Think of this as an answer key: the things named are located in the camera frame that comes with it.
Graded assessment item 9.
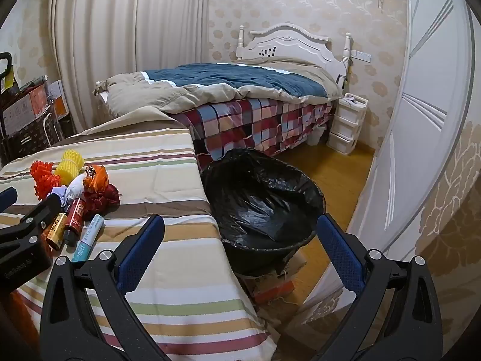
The floral patterned wardrobe door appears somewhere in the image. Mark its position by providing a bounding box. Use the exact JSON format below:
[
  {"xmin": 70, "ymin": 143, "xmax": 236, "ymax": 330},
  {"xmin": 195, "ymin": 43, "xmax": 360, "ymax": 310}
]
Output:
[{"xmin": 413, "ymin": 120, "xmax": 481, "ymax": 309}]

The small white bin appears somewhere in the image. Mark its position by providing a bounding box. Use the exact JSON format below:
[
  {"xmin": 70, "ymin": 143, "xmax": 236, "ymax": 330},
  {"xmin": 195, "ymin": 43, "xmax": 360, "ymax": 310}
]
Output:
[{"xmin": 306, "ymin": 126, "xmax": 326, "ymax": 147}]

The brown patterned storage box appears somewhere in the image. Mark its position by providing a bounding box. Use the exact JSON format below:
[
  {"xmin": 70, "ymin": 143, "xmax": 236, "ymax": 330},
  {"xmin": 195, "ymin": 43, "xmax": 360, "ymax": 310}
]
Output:
[{"xmin": 5, "ymin": 120, "xmax": 61, "ymax": 153}]

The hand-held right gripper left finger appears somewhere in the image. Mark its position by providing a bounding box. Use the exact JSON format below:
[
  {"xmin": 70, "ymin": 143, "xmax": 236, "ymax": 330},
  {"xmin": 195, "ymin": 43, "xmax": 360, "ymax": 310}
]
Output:
[{"xmin": 39, "ymin": 214, "xmax": 177, "ymax": 361}]

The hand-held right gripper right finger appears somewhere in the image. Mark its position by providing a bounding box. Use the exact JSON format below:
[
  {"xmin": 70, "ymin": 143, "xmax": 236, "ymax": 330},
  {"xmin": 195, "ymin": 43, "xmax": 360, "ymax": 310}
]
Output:
[{"xmin": 316, "ymin": 214, "xmax": 444, "ymax": 361}]

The gold battery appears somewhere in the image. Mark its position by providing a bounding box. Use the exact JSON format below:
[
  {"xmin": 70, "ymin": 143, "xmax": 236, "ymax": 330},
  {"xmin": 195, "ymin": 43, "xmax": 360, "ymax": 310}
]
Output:
[{"xmin": 46, "ymin": 212, "xmax": 68, "ymax": 251}]

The pale purple paper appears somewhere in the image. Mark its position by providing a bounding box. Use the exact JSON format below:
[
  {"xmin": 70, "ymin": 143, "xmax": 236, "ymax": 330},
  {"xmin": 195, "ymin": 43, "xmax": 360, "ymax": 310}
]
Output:
[{"xmin": 49, "ymin": 187, "xmax": 70, "ymax": 205}]

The white bed headboard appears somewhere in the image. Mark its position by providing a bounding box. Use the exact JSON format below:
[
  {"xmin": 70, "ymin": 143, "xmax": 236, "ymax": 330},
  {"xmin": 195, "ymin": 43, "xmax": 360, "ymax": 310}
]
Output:
[{"xmin": 236, "ymin": 23, "xmax": 354, "ymax": 83}]

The teal and white battery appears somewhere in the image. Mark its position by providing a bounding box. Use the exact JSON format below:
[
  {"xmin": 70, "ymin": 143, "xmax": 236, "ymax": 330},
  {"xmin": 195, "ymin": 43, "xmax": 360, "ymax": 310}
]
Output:
[{"xmin": 71, "ymin": 214, "xmax": 105, "ymax": 263}]

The orange snack wrapper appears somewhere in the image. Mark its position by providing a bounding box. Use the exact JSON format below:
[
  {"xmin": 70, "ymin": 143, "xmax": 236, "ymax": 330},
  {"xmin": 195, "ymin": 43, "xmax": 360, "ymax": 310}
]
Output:
[{"xmin": 83, "ymin": 165, "xmax": 109, "ymax": 192}]

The beige curtain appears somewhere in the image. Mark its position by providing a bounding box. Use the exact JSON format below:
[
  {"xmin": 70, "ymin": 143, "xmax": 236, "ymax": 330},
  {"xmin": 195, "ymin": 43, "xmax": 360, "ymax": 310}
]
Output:
[{"xmin": 51, "ymin": 0, "xmax": 213, "ymax": 136}]

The white cardboard box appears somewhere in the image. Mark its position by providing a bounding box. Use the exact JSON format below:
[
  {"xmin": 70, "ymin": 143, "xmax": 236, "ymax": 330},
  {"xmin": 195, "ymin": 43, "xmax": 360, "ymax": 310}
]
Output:
[{"xmin": 47, "ymin": 80, "xmax": 70, "ymax": 117}]

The checkered bed sheet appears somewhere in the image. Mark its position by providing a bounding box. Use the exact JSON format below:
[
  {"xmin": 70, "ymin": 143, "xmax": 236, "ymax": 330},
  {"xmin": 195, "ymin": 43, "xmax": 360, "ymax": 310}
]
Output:
[{"xmin": 171, "ymin": 98, "xmax": 337, "ymax": 174}]

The orange and white box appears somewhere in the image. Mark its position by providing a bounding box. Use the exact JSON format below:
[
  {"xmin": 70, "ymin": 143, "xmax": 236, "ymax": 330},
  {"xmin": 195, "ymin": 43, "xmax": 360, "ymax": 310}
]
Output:
[{"xmin": 28, "ymin": 83, "xmax": 49, "ymax": 119}]

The white wardrobe door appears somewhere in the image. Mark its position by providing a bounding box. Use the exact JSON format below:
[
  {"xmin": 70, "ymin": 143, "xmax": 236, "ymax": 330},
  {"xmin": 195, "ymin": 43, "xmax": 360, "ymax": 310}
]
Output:
[{"xmin": 301, "ymin": 0, "xmax": 475, "ymax": 309}]

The yellow foam fruit net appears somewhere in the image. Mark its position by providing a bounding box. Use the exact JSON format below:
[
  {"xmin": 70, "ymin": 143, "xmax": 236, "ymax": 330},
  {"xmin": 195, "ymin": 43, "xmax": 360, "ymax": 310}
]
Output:
[{"xmin": 54, "ymin": 150, "xmax": 85, "ymax": 186}]

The orange foam fruit net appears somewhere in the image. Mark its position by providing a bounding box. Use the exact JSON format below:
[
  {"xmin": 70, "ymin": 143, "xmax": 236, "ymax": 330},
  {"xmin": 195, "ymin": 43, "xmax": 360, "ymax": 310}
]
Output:
[{"xmin": 30, "ymin": 160, "xmax": 61, "ymax": 201}]

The white metal frame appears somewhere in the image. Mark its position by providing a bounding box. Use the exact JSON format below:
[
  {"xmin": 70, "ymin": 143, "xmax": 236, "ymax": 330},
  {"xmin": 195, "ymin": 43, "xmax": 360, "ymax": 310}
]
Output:
[{"xmin": 41, "ymin": 115, "xmax": 63, "ymax": 143}]

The striped bed sheet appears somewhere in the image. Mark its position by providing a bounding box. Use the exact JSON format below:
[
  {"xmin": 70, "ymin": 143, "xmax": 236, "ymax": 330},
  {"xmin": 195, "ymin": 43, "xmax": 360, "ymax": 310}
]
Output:
[{"xmin": 0, "ymin": 107, "xmax": 277, "ymax": 361}]

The trash bin with black bag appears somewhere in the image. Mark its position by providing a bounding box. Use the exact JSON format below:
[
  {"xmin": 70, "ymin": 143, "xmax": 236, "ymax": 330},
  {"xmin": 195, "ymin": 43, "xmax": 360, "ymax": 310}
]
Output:
[{"xmin": 201, "ymin": 148, "xmax": 326, "ymax": 275}]

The bed with plaid sheet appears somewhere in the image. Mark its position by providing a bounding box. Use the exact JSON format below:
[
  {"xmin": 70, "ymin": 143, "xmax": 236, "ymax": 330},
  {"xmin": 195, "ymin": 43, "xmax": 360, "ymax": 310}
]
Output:
[{"xmin": 94, "ymin": 57, "xmax": 343, "ymax": 118}]

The black trolley handle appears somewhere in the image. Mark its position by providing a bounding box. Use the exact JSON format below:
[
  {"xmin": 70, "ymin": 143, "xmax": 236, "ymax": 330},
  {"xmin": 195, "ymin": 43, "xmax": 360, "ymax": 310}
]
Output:
[{"xmin": 0, "ymin": 53, "xmax": 16, "ymax": 94}]

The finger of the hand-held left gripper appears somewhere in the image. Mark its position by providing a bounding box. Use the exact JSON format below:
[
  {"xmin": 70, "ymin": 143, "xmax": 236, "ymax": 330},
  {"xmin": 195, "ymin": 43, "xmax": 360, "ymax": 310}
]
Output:
[
  {"xmin": 0, "ymin": 195, "xmax": 63, "ymax": 251},
  {"xmin": 0, "ymin": 186, "xmax": 19, "ymax": 209}
]

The white plastic drawer unit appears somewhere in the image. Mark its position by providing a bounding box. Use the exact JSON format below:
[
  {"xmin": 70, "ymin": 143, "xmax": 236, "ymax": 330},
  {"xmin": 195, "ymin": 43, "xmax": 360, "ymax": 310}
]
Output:
[{"xmin": 326, "ymin": 93, "xmax": 369, "ymax": 154}]

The dark red wrapper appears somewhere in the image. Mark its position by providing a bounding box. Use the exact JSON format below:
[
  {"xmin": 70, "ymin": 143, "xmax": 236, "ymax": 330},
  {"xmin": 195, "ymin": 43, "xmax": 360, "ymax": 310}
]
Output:
[{"xmin": 83, "ymin": 184, "xmax": 123, "ymax": 217}]

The flattened cardboard box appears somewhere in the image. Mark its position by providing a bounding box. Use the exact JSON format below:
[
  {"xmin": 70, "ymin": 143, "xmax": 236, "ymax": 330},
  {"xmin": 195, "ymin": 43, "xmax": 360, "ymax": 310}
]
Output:
[{"xmin": 240, "ymin": 252, "xmax": 307, "ymax": 309}]

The red battery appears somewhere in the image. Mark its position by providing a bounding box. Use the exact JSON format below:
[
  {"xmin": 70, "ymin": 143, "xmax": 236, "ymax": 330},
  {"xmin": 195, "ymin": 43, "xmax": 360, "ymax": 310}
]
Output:
[{"xmin": 62, "ymin": 198, "xmax": 88, "ymax": 247}]

